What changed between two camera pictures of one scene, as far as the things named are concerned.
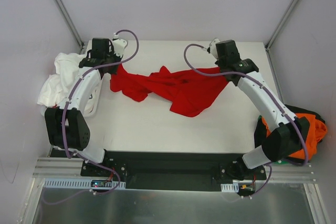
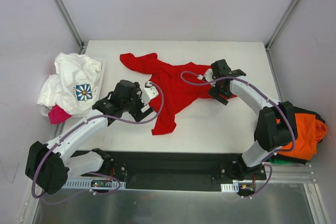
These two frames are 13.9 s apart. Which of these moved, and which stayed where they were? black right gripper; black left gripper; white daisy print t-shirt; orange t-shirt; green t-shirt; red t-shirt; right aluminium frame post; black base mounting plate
Moved: black left gripper; black right gripper; red t-shirt
Stayed: green t-shirt; black base mounting plate; white daisy print t-shirt; orange t-shirt; right aluminium frame post
